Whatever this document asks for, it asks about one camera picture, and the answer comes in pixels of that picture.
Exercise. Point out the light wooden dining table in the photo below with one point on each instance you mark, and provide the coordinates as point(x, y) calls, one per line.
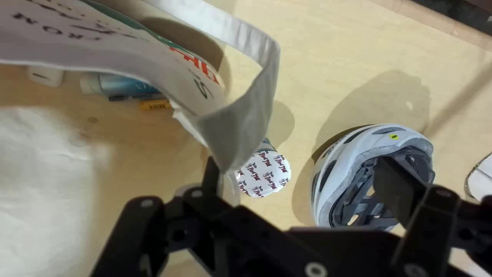
point(332, 62)

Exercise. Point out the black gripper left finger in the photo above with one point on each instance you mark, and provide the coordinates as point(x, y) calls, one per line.
point(147, 225)

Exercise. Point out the yogurt cup printed foil lid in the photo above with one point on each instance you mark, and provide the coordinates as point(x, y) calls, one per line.
point(263, 177)

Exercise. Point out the small yellow label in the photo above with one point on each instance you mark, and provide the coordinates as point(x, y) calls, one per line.
point(155, 105)

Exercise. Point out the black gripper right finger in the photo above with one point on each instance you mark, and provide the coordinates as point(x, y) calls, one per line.
point(430, 225)

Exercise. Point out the white canvas tote bag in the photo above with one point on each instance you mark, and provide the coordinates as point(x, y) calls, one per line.
point(77, 41)

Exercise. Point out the white crumpled cloth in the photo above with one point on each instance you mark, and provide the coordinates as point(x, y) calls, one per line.
point(40, 205)

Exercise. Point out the blue white tube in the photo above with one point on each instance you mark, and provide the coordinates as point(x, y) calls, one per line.
point(123, 87)

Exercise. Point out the small white block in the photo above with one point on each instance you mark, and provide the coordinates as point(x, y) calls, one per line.
point(44, 77)

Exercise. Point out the white flat object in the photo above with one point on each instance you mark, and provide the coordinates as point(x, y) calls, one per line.
point(481, 179)

